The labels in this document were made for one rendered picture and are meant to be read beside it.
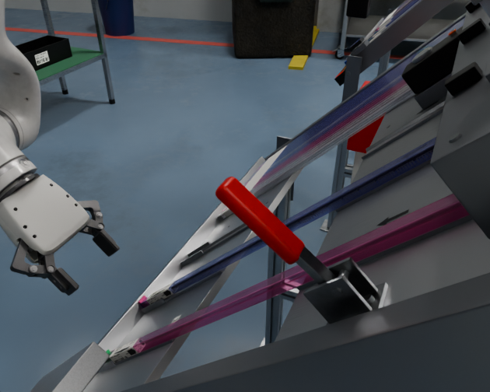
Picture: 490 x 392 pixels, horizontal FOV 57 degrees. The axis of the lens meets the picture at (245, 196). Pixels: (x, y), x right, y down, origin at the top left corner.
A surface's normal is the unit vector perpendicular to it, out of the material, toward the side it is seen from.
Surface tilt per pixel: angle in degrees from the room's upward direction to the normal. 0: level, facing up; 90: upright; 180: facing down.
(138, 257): 0
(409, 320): 46
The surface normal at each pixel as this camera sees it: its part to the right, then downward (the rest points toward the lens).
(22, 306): 0.00, -0.82
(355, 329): -0.65, -0.75
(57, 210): 0.67, -0.41
